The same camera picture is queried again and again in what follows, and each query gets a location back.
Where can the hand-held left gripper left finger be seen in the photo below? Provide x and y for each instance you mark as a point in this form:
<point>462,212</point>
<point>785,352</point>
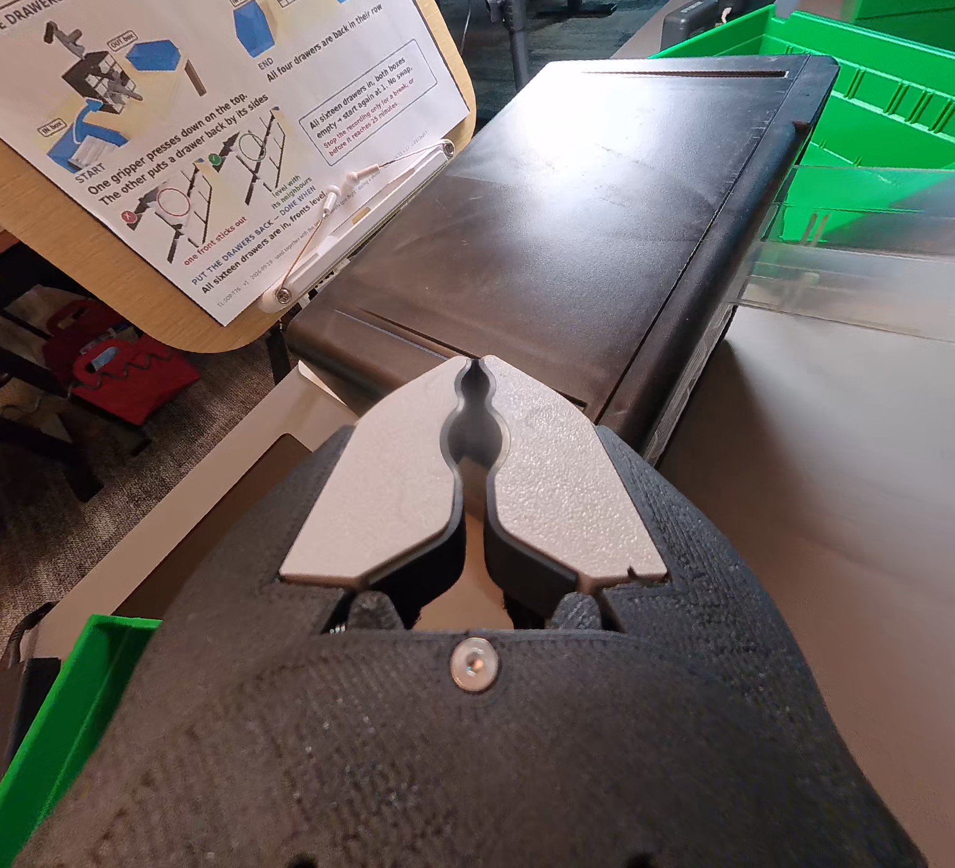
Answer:
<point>373,495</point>

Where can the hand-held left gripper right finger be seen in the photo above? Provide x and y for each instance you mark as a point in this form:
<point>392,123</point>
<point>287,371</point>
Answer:
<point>574,495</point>

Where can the black drawer cabinet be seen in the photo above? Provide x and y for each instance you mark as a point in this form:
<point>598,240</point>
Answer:
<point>559,226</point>

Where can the clear plastic drawer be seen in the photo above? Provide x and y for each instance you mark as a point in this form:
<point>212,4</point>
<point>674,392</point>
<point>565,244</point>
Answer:
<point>858,271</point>

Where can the green storage bin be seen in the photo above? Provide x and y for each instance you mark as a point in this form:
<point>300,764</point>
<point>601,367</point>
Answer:
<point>880,92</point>
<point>60,719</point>

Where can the grey desk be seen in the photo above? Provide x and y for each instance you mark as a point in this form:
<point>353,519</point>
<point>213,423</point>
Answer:
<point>821,510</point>

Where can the red bag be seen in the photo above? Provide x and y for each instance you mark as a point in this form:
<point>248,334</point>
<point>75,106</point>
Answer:
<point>142,383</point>

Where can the white page holder bar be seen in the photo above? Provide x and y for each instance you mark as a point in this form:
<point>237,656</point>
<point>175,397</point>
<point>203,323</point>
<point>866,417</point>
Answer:
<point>358,230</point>

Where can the instruction sheet on wooden board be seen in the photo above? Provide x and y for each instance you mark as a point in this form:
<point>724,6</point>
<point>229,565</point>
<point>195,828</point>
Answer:
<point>112,265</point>

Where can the grey metal pole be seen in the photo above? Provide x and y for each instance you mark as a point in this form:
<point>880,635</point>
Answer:
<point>520,55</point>

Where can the printed instruction sheet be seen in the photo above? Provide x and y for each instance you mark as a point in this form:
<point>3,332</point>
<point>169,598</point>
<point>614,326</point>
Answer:
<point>224,62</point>

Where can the dark grey box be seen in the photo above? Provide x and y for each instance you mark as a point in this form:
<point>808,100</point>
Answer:
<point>701,25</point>

